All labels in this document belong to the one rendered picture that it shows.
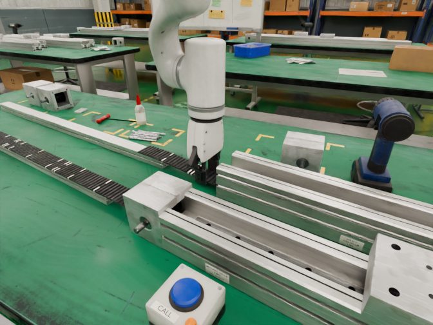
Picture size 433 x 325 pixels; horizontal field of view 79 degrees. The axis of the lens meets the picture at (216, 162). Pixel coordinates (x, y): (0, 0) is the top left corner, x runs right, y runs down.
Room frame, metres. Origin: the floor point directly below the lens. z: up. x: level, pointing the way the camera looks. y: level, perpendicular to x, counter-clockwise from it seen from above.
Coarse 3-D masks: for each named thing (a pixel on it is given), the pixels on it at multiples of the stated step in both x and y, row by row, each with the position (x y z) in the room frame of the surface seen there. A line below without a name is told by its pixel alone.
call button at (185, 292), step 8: (184, 280) 0.23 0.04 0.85; (192, 280) 0.23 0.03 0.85; (176, 288) 0.22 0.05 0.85; (184, 288) 0.22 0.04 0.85; (192, 288) 0.22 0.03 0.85; (200, 288) 0.22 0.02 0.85; (176, 296) 0.21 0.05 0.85; (184, 296) 0.21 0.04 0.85; (192, 296) 0.21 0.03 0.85; (176, 304) 0.20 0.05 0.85; (184, 304) 0.20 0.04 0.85; (192, 304) 0.20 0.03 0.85
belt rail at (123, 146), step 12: (12, 108) 1.08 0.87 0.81; (24, 108) 1.08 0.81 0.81; (36, 120) 0.99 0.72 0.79; (48, 120) 0.95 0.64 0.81; (60, 120) 0.95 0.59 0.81; (72, 132) 0.87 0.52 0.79; (84, 132) 0.83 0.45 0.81; (96, 132) 0.83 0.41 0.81; (108, 144) 0.76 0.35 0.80; (120, 144) 0.74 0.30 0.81; (132, 144) 0.74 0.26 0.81; (132, 156) 0.70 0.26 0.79; (144, 156) 0.68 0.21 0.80
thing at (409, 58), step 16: (192, 32) 4.98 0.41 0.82; (400, 48) 2.07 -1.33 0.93; (416, 48) 2.03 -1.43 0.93; (432, 48) 2.03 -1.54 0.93; (400, 64) 2.05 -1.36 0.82; (416, 64) 2.00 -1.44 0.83; (432, 64) 1.95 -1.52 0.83; (16, 80) 3.50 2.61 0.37; (32, 80) 3.51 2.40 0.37; (48, 80) 3.69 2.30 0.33
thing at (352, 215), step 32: (256, 160) 0.54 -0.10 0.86; (224, 192) 0.50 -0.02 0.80; (256, 192) 0.46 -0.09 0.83; (288, 192) 0.42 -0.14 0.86; (320, 192) 0.46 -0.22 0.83; (352, 192) 0.43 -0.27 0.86; (384, 192) 0.42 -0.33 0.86; (320, 224) 0.38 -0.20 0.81; (352, 224) 0.36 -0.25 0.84; (384, 224) 0.33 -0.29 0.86; (416, 224) 0.33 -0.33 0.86
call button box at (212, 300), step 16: (176, 272) 0.25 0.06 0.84; (192, 272) 0.25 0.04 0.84; (160, 288) 0.23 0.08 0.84; (208, 288) 0.23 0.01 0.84; (224, 288) 0.23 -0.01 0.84; (160, 304) 0.20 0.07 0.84; (208, 304) 0.20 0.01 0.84; (224, 304) 0.23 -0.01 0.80; (160, 320) 0.19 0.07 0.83; (176, 320) 0.18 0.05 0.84; (208, 320) 0.19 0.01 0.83
